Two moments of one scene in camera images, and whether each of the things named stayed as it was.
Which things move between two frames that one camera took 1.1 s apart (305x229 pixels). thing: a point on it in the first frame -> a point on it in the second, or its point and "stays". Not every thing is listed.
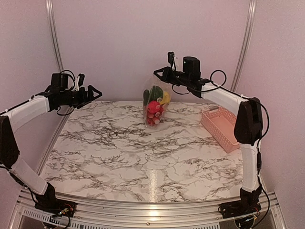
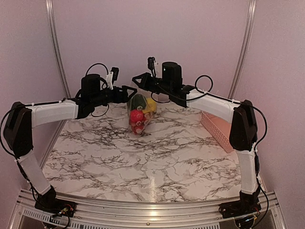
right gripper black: (165, 77) -> (144, 84)
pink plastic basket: (220, 122) stays
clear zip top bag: (157, 99) -> (141, 110)
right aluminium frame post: (251, 16) stays
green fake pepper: (155, 92) -> (137, 100)
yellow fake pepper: (166, 98) -> (151, 106)
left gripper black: (85, 100) -> (124, 98)
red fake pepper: (154, 109) -> (136, 115)
